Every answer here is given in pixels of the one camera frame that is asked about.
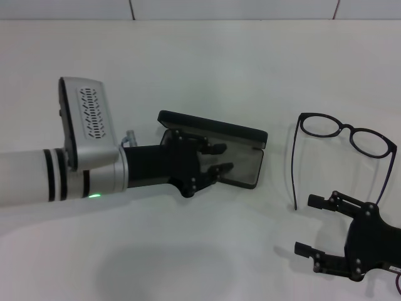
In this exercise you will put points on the black glasses case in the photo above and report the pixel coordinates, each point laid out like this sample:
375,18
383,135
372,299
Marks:
219,128

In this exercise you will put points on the black glasses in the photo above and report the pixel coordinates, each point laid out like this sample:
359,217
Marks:
346,127

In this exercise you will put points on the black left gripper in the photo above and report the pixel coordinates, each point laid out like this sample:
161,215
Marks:
156,166

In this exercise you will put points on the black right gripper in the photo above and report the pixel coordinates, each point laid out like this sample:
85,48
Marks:
372,244

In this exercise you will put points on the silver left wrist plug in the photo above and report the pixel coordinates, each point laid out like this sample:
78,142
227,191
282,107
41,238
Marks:
130,138

